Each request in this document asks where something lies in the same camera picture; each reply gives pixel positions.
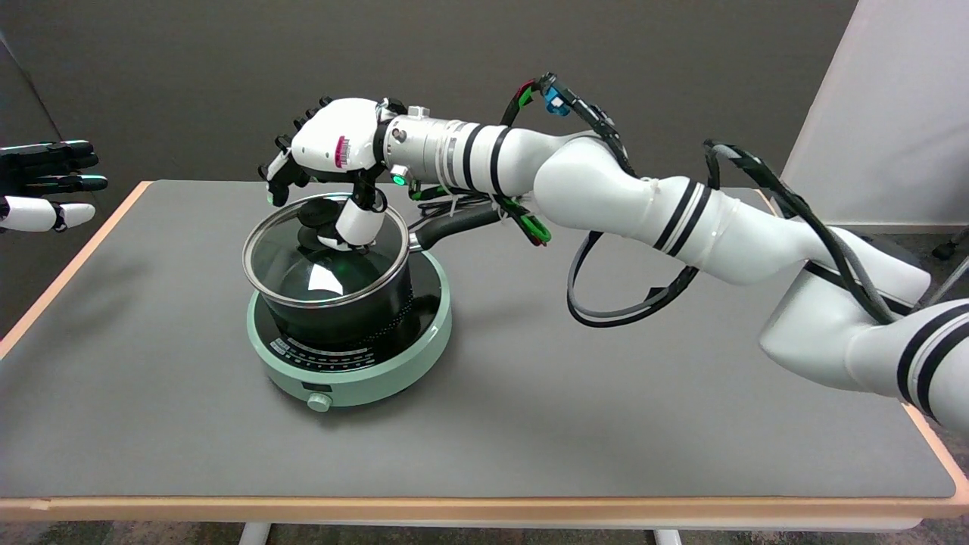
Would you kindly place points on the white board panel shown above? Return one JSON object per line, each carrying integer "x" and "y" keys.
{"x": 893, "y": 113}

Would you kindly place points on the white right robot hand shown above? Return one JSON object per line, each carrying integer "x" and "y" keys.
{"x": 333, "y": 140}

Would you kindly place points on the mint green induction cooker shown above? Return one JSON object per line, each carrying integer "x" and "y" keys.
{"x": 378, "y": 386}

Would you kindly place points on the white table leg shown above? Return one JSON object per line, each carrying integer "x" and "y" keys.
{"x": 255, "y": 534}
{"x": 668, "y": 537}

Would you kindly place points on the glass pot lid black knob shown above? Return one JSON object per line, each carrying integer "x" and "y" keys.
{"x": 280, "y": 257}

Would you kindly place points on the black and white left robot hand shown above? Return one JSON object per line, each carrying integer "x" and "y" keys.
{"x": 38, "y": 213}

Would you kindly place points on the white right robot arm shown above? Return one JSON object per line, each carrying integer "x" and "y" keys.
{"x": 606, "y": 189}

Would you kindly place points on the grey table mat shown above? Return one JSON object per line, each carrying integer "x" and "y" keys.
{"x": 606, "y": 393}

